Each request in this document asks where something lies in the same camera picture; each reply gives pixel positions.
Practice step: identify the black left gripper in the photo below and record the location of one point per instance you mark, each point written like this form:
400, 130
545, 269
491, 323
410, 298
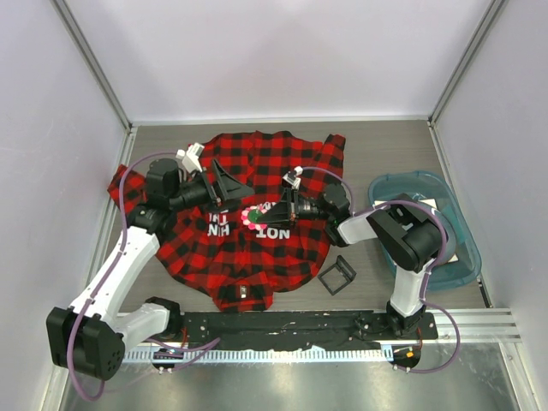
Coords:
223, 188

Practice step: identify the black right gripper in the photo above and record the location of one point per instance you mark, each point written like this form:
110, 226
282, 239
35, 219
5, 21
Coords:
285, 211

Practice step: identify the pink white flower brooch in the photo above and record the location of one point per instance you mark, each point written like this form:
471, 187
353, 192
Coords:
250, 216

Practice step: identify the red black plaid shirt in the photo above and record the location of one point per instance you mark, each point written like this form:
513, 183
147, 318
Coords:
241, 268

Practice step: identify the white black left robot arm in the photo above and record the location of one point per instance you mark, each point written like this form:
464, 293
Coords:
144, 230

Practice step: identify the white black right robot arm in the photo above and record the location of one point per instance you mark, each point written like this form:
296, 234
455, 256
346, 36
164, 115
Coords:
343, 228

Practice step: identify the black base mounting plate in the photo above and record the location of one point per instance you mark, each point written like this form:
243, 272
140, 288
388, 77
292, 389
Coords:
289, 331

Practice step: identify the teal plastic bin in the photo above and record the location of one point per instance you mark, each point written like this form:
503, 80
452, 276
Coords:
420, 185

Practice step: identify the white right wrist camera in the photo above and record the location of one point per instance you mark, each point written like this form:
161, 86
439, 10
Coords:
292, 179

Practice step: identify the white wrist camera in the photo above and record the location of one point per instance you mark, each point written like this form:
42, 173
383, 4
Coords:
190, 158
292, 179

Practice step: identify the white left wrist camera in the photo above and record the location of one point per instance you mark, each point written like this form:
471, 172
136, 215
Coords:
190, 158

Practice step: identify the small black square frame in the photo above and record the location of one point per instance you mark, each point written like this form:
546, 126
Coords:
337, 276

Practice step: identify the aluminium front rail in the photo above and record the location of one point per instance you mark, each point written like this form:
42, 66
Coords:
126, 332

